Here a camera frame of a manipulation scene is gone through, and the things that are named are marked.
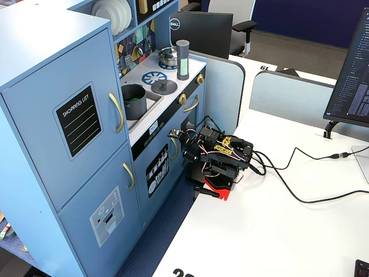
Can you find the lit computer monitor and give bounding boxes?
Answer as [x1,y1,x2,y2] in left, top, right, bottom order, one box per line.
[322,7,369,129]

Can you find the black keyboard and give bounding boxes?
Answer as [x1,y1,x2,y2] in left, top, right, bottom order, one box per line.
[353,259,369,277]

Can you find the blue toy kitchen unit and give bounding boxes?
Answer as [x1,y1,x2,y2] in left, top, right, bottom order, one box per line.
[0,0,208,277]

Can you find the metal toy spatula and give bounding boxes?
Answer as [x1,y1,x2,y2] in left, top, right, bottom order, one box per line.
[123,43,134,70]

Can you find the light blue desk divider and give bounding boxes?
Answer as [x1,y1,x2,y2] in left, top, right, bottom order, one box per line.
[249,70,369,142]
[189,50,246,129]

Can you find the gray pot lid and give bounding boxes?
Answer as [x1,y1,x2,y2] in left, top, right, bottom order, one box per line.
[150,79,178,95]

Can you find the dishwasher door with gold handle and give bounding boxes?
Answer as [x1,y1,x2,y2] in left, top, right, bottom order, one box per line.
[133,126,185,229]

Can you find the white toy plate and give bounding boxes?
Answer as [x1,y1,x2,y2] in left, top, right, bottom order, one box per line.
[122,0,133,29]
[111,0,127,32]
[91,0,121,35]

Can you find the fridge door with shopping list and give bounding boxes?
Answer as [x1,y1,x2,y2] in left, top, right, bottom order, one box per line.
[0,27,130,214]

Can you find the oven door with window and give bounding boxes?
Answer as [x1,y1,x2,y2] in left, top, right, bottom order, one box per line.
[181,83,206,133]

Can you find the freezer door with ice dispenser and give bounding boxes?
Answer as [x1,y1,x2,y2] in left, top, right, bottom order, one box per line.
[57,143,144,277]

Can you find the gray salt shaker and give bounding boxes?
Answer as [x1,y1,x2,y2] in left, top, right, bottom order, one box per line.
[175,39,191,81]

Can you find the stainless steel pot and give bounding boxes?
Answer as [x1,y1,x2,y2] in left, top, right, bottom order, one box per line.
[157,46,178,66]

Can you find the gray cooking pot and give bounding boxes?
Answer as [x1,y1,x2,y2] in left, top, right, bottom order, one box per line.
[121,83,148,121]

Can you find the silver monitor stand base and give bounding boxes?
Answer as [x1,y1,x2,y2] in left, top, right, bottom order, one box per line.
[351,144,369,185]

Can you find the thick black power cable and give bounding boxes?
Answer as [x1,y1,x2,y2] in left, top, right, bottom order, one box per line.
[253,151,369,204]

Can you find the red robot base plate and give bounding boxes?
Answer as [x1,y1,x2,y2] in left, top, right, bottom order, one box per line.
[203,176,233,201]

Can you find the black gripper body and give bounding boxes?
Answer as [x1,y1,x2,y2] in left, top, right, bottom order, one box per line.
[184,133,206,156]

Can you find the thin black USB cable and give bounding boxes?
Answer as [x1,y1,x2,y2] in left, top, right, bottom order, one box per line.
[184,115,354,175]

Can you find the black Dell monitor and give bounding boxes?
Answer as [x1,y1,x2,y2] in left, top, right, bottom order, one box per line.
[169,11,234,60]

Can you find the green and red box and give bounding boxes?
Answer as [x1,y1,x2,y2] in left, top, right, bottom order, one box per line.
[0,222,12,241]

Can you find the black toy microwave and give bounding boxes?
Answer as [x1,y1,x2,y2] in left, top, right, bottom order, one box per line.
[135,0,175,25]

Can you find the white and black office chair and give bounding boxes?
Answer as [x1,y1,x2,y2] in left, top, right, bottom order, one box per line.
[180,0,258,58]

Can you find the black table clamp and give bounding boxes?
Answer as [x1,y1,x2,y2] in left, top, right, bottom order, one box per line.
[193,185,220,199]

